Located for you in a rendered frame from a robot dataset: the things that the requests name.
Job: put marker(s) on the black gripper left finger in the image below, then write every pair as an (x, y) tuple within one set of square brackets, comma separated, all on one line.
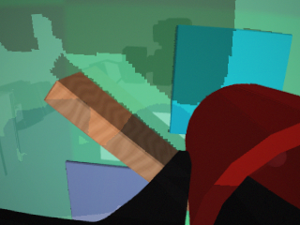
[(164, 201)]

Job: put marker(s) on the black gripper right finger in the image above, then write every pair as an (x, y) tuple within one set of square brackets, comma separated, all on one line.
[(253, 204)]

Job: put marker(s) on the red ball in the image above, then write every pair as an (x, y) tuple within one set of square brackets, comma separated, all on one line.
[(278, 160)]

